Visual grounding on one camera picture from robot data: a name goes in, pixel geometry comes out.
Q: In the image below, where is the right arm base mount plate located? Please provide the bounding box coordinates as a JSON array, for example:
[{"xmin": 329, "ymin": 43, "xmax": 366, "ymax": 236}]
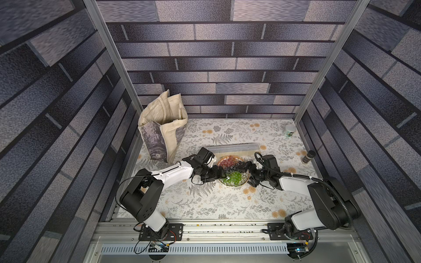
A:
[{"xmin": 262, "ymin": 222, "xmax": 314, "ymax": 241}]

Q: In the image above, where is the right electronics board green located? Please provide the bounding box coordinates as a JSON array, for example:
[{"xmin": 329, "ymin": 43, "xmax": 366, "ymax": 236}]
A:
[{"xmin": 287, "ymin": 243, "xmax": 309, "ymax": 260}]

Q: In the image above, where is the red grape bunch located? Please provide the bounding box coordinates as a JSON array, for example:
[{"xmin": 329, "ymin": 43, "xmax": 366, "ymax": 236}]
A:
[{"xmin": 217, "ymin": 155, "xmax": 243, "ymax": 169}]

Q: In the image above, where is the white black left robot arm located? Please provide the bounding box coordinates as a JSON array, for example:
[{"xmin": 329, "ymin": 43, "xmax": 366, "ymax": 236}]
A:
[{"xmin": 116, "ymin": 147, "xmax": 223, "ymax": 233}]

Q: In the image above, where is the white green small can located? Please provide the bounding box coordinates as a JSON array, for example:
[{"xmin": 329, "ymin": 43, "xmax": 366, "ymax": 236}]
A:
[{"xmin": 284, "ymin": 124, "xmax": 297, "ymax": 138}]

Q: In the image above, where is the cream plastic wrap dispenser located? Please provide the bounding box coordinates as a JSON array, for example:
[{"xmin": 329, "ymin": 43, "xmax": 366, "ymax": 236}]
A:
[{"xmin": 205, "ymin": 142, "xmax": 260, "ymax": 158}]

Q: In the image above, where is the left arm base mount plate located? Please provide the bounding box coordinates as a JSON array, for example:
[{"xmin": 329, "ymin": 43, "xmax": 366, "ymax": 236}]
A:
[{"xmin": 138, "ymin": 223, "xmax": 184, "ymax": 242}]

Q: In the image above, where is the dark pepper shaker bottle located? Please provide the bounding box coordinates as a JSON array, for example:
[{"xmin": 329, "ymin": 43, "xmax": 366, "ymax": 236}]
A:
[{"xmin": 301, "ymin": 150, "xmax": 316, "ymax": 164}]

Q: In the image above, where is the left electronics board with wires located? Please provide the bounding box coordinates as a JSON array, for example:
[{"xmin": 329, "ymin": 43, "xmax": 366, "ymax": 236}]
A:
[{"xmin": 133, "ymin": 241, "xmax": 175, "ymax": 255}]

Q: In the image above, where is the beige canvas tote bag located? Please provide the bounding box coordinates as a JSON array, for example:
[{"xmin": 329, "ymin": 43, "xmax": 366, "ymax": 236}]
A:
[{"xmin": 138, "ymin": 91, "xmax": 188, "ymax": 163}]

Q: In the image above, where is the patterned plate with rim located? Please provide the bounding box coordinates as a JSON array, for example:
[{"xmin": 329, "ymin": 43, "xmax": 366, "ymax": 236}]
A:
[{"xmin": 216, "ymin": 155, "xmax": 251, "ymax": 188}]

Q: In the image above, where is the aluminium front rail frame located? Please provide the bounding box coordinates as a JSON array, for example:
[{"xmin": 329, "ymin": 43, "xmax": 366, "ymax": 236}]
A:
[{"xmin": 84, "ymin": 219, "xmax": 371, "ymax": 263}]

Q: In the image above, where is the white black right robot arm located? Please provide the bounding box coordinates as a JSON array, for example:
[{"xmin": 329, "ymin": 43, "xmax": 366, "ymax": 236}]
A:
[{"xmin": 239, "ymin": 152, "xmax": 361, "ymax": 234}]

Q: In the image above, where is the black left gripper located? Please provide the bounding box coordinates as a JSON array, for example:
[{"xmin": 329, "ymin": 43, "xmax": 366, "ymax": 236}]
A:
[{"xmin": 200, "ymin": 164, "xmax": 229, "ymax": 182}]

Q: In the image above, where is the green grape bunch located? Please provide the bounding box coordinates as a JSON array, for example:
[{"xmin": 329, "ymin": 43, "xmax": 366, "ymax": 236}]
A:
[{"xmin": 221, "ymin": 172, "xmax": 243, "ymax": 187}]

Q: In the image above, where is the black corrugated cable conduit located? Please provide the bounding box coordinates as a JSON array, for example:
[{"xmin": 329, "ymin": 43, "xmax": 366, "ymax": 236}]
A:
[{"xmin": 254, "ymin": 152, "xmax": 354, "ymax": 229}]

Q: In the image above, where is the black grape bunch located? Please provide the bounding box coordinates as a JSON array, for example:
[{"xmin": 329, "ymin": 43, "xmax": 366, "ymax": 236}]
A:
[{"xmin": 224, "ymin": 165, "xmax": 247, "ymax": 177}]

